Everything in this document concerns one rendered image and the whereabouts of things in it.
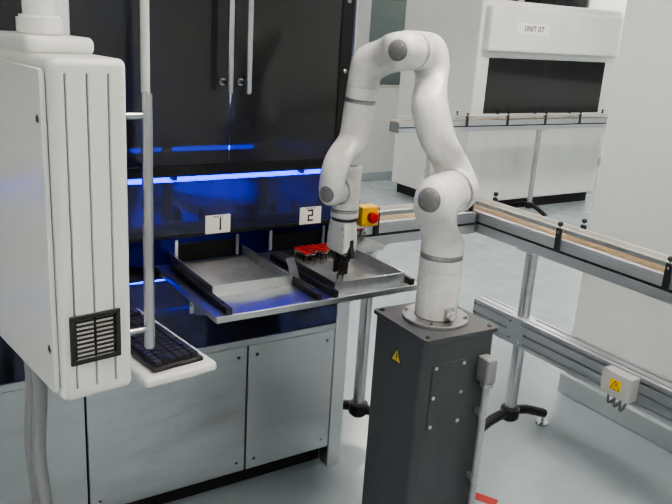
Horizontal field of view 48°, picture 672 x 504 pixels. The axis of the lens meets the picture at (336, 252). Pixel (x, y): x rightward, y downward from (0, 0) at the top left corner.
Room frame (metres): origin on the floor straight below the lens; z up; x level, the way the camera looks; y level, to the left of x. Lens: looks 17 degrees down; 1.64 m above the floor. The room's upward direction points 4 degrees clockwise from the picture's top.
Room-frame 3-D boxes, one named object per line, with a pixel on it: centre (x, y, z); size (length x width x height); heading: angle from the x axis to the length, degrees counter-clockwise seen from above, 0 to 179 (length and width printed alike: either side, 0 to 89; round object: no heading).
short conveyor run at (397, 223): (2.91, -0.26, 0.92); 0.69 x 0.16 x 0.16; 124
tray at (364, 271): (2.31, -0.02, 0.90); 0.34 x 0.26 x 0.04; 33
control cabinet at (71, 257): (1.72, 0.68, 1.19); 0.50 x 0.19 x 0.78; 41
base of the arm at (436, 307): (2.00, -0.29, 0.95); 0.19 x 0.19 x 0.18
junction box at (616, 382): (2.40, -1.02, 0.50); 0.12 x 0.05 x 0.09; 34
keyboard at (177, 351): (1.85, 0.50, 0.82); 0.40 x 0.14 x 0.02; 41
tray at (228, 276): (2.21, 0.33, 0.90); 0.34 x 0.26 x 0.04; 34
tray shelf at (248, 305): (2.25, 0.15, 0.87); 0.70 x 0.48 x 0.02; 124
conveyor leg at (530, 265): (2.88, -0.78, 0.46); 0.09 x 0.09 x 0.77; 34
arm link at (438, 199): (1.98, -0.28, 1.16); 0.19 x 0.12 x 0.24; 148
